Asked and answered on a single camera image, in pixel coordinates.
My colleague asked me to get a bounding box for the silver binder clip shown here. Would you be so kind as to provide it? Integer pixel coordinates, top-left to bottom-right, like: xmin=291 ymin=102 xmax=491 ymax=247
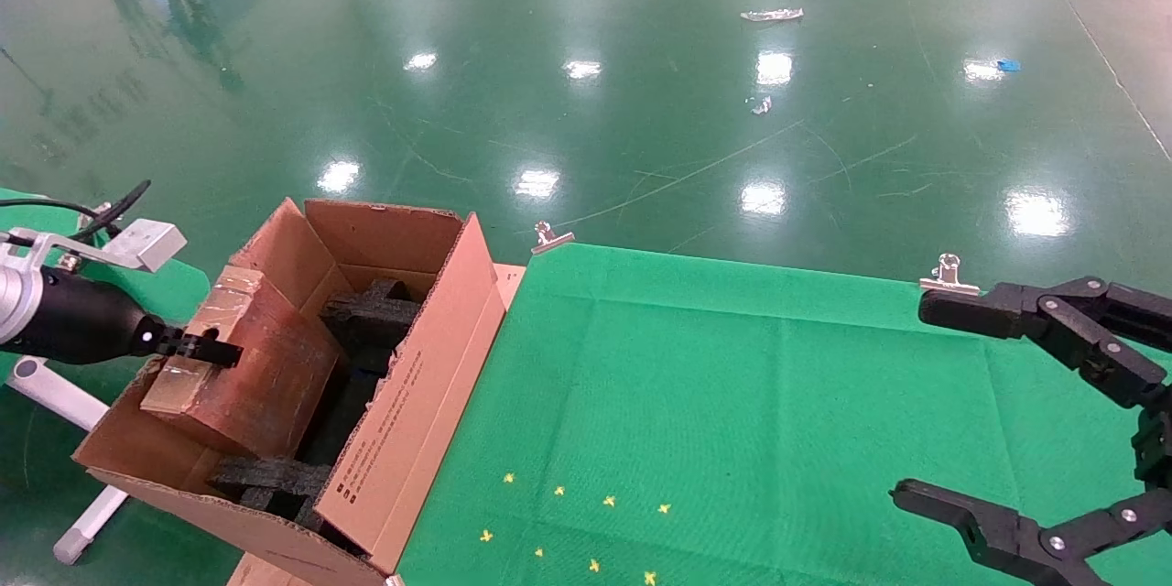
xmin=920 ymin=254 xmax=982 ymax=297
xmin=78 ymin=201 xmax=120 ymax=234
xmin=533 ymin=222 xmax=576 ymax=255

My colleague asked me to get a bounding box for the large green table cloth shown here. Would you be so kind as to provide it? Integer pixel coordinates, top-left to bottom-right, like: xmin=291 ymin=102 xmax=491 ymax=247
xmin=398 ymin=243 xmax=1172 ymax=586

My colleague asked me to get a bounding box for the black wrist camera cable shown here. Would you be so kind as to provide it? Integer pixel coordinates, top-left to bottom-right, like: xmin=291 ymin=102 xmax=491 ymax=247
xmin=0 ymin=180 xmax=152 ymax=244

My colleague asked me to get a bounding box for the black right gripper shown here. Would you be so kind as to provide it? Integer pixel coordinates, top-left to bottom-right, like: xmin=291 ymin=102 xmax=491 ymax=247
xmin=893 ymin=277 xmax=1172 ymax=586

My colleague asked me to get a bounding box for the large open cardboard carton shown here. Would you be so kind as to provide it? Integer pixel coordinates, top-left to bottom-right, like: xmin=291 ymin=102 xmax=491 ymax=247
xmin=73 ymin=197 xmax=527 ymax=586

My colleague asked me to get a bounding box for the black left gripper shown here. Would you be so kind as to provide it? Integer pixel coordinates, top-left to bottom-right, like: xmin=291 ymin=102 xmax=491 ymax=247
xmin=0 ymin=270 xmax=244 ymax=367

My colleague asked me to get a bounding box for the small taped cardboard box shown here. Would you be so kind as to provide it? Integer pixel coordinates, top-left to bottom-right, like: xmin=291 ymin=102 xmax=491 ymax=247
xmin=139 ymin=266 xmax=344 ymax=459

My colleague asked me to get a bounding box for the white metal frame tube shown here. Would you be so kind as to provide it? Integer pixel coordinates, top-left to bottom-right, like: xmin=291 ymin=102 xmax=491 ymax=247
xmin=7 ymin=355 xmax=129 ymax=566

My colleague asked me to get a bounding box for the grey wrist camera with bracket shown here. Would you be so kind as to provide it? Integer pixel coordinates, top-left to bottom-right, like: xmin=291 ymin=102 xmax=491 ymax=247
xmin=0 ymin=218 xmax=189 ymax=274

